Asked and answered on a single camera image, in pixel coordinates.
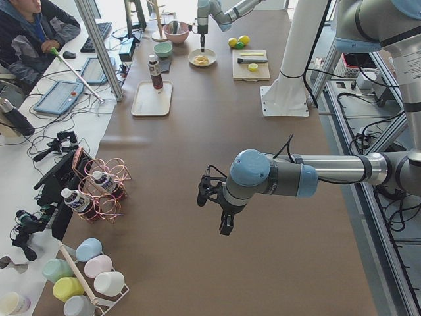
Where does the grey folded cloth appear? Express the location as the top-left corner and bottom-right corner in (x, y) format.
(159, 59), (172, 73)

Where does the black keyboard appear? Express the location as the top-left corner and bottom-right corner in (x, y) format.
(80, 22), (113, 54)

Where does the cream serving tray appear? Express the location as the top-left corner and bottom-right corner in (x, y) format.
(131, 80), (173, 117)

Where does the bottle in rack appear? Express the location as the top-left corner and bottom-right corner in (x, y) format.
(92, 171), (124, 198)
(61, 188), (99, 221)

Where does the wooden mug tree stand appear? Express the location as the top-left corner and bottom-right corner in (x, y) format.
(147, 0), (168, 43)

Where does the dark tea bottle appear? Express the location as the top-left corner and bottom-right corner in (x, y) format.
(148, 54), (164, 90)

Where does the wooden cutting board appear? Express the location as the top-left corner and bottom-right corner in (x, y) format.
(232, 49), (270, 81)

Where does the copper wire bottle rack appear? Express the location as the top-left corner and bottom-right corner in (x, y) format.
(72, 148), (132, 223)

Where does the blue teach pendant far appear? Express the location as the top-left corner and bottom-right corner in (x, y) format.
(80, 57), (107, 86)

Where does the braided glazed donut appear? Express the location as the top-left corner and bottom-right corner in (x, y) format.
(193, 55), (209, 66)

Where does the blue cup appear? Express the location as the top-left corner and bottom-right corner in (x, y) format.
(76, 238), (103, 262)

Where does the grey cup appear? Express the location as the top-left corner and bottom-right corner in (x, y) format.
(63, 296), (95, 316)

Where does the aluminium frame post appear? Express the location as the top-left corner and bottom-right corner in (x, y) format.
(74, 0), (124, 102)

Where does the yellow lemon upper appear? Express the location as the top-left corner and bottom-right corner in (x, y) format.
(238, 35), (251, 46)

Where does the yellow lemon lower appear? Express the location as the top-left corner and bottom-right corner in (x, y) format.
(228, 37), (238, 48)

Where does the blue teach pendant near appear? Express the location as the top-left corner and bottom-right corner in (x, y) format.
(34, 80), (84, 115)

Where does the yellow cup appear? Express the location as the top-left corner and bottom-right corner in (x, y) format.
(53, 277), (84, 302)

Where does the pink cup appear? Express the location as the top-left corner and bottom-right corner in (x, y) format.
(84, 255), (112, 278)

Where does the green bowl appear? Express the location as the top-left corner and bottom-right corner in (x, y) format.
(153, 42), (173, 58)

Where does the black thermos bottle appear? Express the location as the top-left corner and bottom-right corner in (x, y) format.
(1, 98), (35, 136)

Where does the seated person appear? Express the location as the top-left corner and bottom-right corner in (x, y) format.
(1, 1), (81, 88)

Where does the half lemon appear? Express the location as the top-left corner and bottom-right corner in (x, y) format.
(247, 63), (259, 72)

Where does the black computer mouse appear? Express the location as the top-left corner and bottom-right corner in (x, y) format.
(62, 51), (77, 59)

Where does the yellow plastic knife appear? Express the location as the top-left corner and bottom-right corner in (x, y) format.
(240, 52), (264, 56)

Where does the green cup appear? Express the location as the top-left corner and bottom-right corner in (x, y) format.
(42, 258), (74, 284)

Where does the white round plate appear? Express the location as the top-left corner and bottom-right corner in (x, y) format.
(188, 49), (217, 67)

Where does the blue teach pendant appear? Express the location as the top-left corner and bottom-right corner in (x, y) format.
(80, 57), (107, 86)
(34, 80), (84, 115)

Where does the white cup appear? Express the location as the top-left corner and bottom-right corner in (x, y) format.
(93, 271), (125, 297)

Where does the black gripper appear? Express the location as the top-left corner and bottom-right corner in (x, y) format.
(219, 205), (237, 235)
(197, 16), (209, 53)

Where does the yellow lemon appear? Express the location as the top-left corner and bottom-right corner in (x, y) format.
(238, 35), (251, 46)
(228, 37), (238, 48)

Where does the pink bowl with ice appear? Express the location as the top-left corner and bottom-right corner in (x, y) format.
(163, 20), (190, 44)

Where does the steel funnel scoop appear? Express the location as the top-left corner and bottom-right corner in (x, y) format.
(167, 20), (182, 34)

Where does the steel cylinder grinder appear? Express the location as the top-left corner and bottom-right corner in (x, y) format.
(237, 57), (268, 64)

